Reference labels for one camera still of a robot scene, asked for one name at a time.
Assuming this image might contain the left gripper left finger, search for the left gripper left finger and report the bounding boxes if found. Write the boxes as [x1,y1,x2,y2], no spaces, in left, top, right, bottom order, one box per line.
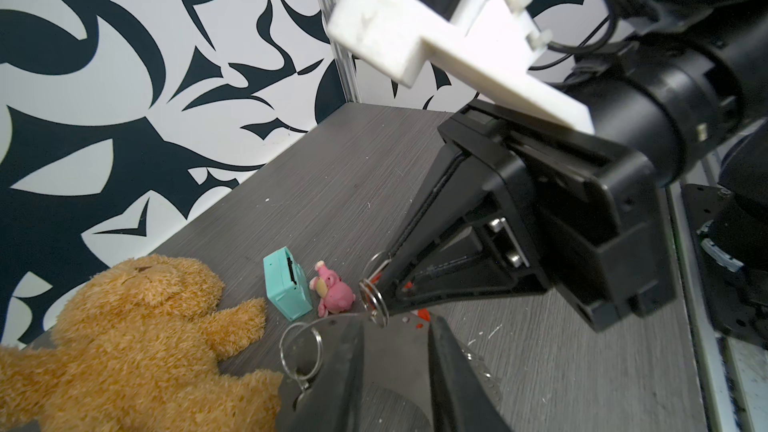
[277,316,365,431]

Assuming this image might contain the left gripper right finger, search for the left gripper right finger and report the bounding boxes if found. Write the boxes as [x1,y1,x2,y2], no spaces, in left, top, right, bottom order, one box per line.
[427,316,511,432]

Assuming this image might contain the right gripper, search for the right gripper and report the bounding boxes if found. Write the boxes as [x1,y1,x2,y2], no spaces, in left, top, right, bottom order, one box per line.
[377,100,676,331]

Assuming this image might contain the red key tag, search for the red key tag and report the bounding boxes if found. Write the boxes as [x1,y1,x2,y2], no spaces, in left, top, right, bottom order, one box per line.
[361,273,432,329]

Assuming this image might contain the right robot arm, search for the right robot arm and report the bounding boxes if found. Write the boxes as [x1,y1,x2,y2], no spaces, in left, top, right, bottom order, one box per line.
[360,0,767,331]

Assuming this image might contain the pink toy figure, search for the pink toy figure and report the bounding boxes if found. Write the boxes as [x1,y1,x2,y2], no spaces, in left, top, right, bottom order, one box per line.
[309,261,356,318]

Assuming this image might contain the teal toy block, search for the teal toy block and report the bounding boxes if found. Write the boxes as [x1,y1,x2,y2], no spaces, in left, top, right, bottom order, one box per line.
[263,247,312,321]

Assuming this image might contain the brown teddy bear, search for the brown teddy bear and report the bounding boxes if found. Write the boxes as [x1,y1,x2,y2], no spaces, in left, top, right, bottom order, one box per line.
[1,255,282,431]

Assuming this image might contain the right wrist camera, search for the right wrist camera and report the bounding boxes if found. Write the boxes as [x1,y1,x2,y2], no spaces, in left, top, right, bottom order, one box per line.
[327,0,595,134]

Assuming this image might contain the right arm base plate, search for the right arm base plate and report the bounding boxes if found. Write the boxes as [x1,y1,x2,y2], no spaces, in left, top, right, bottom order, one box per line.
[681,184,767,349]

